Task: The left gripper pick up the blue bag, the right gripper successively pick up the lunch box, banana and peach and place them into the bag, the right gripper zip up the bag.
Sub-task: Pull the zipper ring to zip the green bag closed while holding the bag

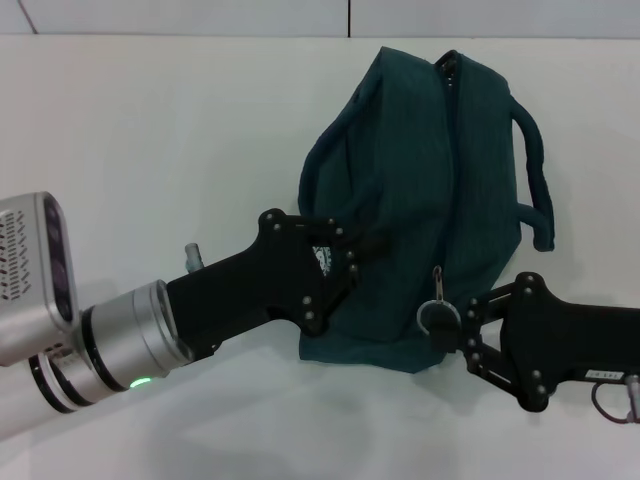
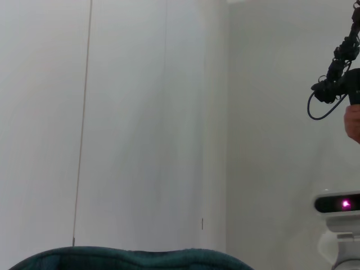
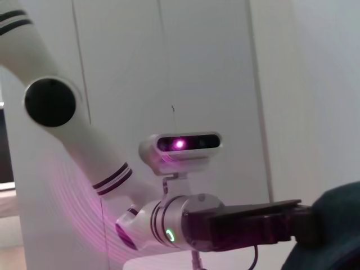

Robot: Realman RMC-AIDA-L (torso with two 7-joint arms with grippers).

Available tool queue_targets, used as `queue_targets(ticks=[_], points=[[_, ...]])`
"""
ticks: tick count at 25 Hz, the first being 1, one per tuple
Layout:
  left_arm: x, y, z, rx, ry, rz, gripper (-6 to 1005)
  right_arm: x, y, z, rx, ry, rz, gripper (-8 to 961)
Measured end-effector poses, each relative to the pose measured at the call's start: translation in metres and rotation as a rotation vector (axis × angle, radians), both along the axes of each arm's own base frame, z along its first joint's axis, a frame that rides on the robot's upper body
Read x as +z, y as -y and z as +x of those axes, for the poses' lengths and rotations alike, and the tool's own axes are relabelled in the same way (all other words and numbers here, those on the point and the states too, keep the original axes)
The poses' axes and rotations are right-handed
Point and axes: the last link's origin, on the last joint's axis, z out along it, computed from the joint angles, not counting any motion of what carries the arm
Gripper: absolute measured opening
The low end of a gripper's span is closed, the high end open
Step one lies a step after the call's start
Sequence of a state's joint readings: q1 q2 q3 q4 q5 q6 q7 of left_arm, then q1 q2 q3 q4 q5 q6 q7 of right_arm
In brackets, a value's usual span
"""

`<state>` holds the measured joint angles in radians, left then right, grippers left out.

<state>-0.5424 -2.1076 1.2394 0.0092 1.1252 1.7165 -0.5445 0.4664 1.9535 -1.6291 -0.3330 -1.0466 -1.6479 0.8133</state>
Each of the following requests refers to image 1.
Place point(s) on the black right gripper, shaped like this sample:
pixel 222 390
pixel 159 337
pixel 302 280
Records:
pixel 565 340

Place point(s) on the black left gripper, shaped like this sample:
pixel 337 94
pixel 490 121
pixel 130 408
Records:
pixel 250 290

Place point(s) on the teal blue lunch bag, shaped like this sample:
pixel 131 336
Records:
pixel 410 175

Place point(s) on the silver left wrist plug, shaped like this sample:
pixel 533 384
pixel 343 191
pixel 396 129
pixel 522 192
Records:
pixel 192 257

